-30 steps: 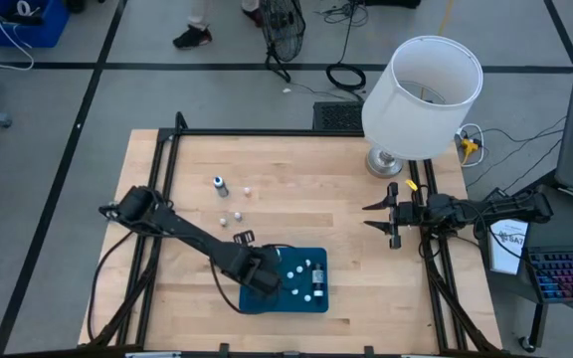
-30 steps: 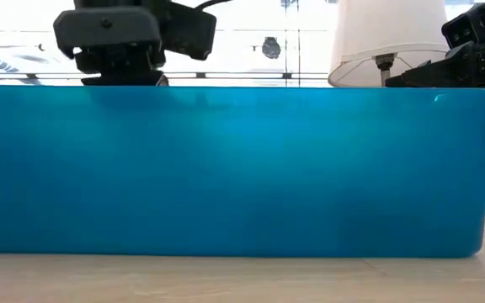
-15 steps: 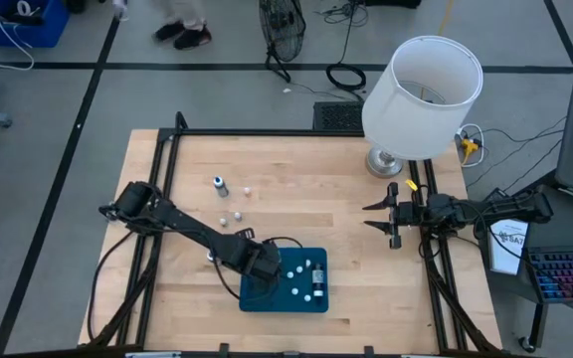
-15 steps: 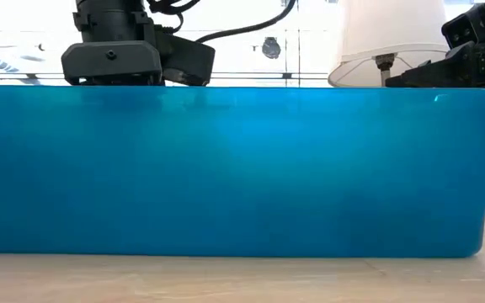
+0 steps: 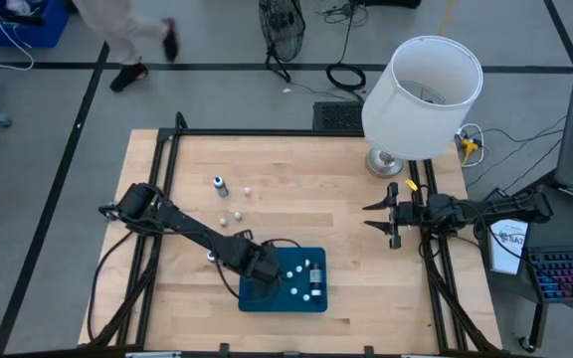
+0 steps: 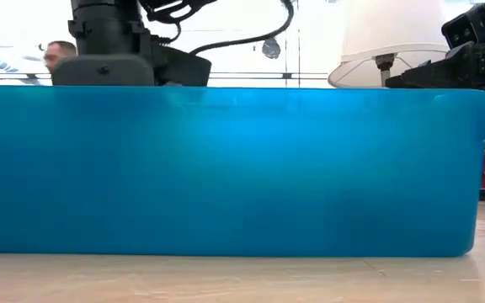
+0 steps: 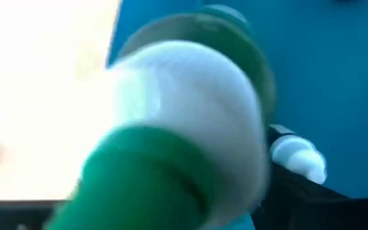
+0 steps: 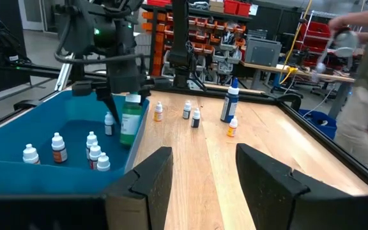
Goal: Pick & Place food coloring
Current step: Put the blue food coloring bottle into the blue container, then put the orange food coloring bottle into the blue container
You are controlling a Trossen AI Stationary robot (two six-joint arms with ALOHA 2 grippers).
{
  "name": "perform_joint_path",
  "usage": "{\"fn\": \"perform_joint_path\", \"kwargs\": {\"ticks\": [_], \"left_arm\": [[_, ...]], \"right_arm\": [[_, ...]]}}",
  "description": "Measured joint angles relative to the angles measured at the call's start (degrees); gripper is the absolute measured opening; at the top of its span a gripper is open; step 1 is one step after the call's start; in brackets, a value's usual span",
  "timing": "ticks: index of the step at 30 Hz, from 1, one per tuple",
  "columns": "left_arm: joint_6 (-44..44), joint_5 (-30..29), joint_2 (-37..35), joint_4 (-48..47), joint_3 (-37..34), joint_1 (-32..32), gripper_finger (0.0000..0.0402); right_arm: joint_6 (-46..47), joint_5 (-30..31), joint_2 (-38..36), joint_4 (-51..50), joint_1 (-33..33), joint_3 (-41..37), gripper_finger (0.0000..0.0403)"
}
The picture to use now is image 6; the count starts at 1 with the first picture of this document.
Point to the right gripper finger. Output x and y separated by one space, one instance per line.
449 71

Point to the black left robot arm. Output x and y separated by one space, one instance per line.
103 25

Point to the white lamp shade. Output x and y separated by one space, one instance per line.
385 38

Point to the blue plastic bin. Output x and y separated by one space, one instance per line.
225 168

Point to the dark round background fixture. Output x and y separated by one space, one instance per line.
271 47

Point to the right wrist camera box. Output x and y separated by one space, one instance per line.
461 29

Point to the background horizontal rail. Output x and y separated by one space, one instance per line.
259 76

